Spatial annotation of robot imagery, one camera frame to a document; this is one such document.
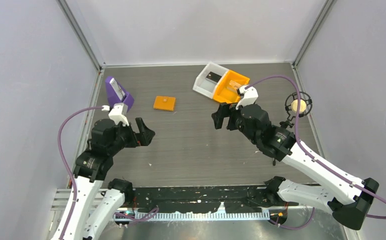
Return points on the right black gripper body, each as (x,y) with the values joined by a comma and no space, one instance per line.
(235,123)

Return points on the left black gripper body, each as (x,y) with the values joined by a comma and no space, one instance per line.
(126,137)

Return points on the orange card holder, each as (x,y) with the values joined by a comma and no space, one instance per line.
(164,103)

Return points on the black card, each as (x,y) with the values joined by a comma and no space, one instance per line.
(211,76)

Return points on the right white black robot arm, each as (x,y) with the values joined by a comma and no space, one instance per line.
(347,198)

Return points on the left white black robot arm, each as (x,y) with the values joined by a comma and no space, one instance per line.
(79,221)

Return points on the clear card in orange bin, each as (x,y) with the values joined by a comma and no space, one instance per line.
(233,85)

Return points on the white card in purple stand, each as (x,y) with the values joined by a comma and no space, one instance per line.
(116,89)

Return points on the orange plastic bin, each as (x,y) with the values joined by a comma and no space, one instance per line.
(223,95)

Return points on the white plastic bin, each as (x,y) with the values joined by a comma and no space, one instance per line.
(204,86)

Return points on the black microphone tripod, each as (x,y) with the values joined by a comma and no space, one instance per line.
(284,124)

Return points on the purple stand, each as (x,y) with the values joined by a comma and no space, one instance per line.
(128,100)

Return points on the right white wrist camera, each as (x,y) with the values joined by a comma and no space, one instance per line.
(248,96)

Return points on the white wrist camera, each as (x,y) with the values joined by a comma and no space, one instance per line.
(248,96)
(118,114)

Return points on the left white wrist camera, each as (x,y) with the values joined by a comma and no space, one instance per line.
(118,114)

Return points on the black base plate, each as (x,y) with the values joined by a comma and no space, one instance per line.
(199,199)

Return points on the aluminium frame rail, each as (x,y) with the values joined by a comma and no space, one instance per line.
(199,216)

